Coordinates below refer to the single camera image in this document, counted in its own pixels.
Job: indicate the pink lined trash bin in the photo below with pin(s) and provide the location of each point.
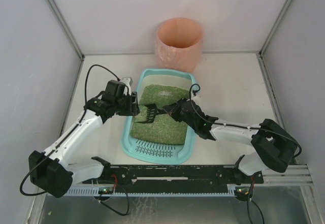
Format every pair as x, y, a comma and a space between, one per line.
178, 44

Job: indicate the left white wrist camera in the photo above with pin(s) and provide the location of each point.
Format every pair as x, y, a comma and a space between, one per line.
128, 82

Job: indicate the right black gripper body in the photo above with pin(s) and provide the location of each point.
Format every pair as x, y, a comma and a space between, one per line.
179, 108

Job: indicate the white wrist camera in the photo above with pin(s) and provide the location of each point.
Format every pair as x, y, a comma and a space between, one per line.
128, 82
196, 98

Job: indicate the teal plastic litter box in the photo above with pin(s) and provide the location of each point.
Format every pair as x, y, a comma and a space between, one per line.
153, 152

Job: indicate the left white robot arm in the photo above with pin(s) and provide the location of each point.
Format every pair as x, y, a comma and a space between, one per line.
51, 171

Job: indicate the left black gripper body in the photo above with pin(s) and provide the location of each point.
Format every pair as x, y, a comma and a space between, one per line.
132, 103

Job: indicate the black litter scoop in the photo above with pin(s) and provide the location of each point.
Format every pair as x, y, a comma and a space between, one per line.
148, 113

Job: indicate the white slotted cable duct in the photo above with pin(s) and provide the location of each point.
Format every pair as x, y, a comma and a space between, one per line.
81, 191

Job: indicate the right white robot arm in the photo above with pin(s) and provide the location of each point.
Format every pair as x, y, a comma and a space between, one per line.
273, 147

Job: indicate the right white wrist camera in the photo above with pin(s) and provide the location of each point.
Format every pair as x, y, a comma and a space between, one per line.
196, 98

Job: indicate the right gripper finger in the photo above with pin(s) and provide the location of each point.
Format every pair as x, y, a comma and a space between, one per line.
176, 115
175, 105

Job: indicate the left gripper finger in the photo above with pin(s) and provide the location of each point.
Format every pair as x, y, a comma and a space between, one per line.
133, 98
133, 110

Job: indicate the green cat litter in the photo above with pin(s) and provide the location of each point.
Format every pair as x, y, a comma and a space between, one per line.
164, 129

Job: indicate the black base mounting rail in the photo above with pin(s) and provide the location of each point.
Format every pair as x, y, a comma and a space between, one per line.
174, 178

